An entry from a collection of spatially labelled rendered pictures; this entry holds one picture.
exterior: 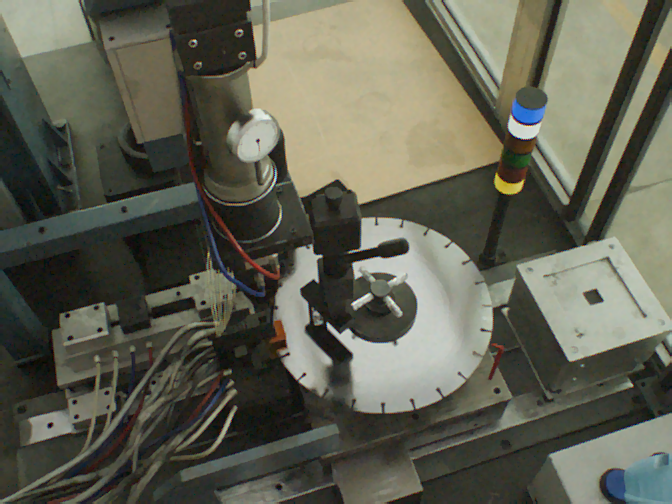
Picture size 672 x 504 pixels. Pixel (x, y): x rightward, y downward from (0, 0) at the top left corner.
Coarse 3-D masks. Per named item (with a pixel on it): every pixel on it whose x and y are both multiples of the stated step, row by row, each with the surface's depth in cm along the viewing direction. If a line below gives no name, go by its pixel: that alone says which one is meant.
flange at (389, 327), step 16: (368, 288) 107; (400, 288) 108; (368, 304) 104; (400, 304) 106; (416, 304) 106; (368, 320) 105; (384, 320) 104; (400, 320) 105; (368, 336) 103; (384, 336) 103
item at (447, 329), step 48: (384, 240) 114; (432, 240) 114; (288, 288) 109; (432, 288) 109; (480, 288) 108; (288, 336) 105; (336, 336) 104; (432, 336) 104; (480, 336) 104; (336, 384) 100; (384, 384) 100; (432, 384) 100
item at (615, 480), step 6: (612, 474) 97; (618, 474) 97; (606, 480) 96; (612, 480) 96; (618, 480) 96; (606, 486) 96; (612, 486) 96; (618, 486) 96; (624, 486) 96; (606, 492) 96; (612, 492) 95; (618, 492) 95; (612, 498) 96; (618, 498) 95
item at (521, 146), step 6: (510, 138) 107; (516, 138) 106; (534, 138) 106; (504, 144) 109; (510, 144) 108; (516, 144) 107; (522, 144) 106; (528, 144) 107; (534, 144) 108; (510, 150) 108; (516, 150) 108; (522, 150) 107; (528, 150) 108
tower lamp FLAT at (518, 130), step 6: (510, 120) 105; (510, 126) 106; (516, 126) 104; (522, 126) 104; (528, 126) 103; (534, 126) 104; (510, 132) 106; (516, 132) 105; (522, 132) 105; (528, 132) 104; (534, 132) 105; (522, 138) 105; (528, 138) 105
